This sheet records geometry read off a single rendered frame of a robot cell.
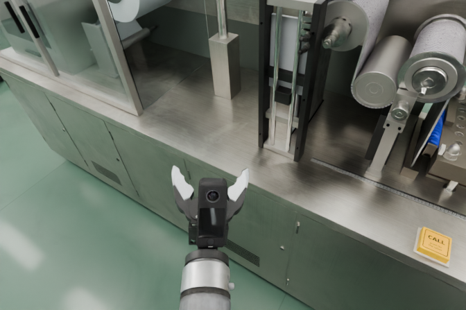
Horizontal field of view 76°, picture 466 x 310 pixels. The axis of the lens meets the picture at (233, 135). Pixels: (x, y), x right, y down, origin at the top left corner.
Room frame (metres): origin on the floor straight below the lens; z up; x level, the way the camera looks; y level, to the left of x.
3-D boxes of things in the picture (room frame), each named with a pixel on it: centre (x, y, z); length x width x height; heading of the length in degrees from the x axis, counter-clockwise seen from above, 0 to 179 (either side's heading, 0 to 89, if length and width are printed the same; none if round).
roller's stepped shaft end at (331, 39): (0.71, -0.27, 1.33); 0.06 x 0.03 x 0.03; 145
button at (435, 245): (0.35, -0.51, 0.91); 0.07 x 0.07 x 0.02; 55
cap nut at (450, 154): (0.55, -0.62, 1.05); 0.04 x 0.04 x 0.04
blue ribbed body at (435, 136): (0.69, -0.66, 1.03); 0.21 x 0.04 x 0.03; 145
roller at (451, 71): (0.73, -0.59, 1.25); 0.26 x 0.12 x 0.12; 145
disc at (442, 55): (0.63, -0.52, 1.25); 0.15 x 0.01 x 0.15; 55
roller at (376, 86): (0.80, -0.49, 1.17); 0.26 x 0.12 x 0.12; 145
